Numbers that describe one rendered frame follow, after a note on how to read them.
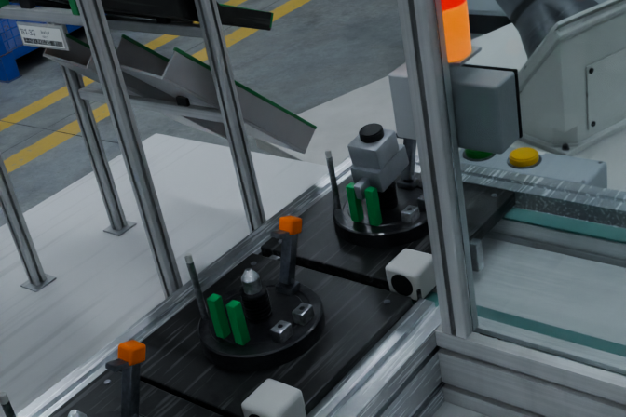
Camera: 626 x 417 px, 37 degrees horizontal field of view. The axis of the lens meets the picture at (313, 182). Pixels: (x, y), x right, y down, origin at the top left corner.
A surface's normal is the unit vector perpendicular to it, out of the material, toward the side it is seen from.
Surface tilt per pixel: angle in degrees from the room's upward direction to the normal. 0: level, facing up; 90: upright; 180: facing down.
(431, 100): 90
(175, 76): 90
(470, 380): 90
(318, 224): 0
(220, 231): 0
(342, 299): 0
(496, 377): 90
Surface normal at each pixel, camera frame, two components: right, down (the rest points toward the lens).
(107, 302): -0.17, -0.87
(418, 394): 0.78, 0.16
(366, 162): -0.57, 0.58
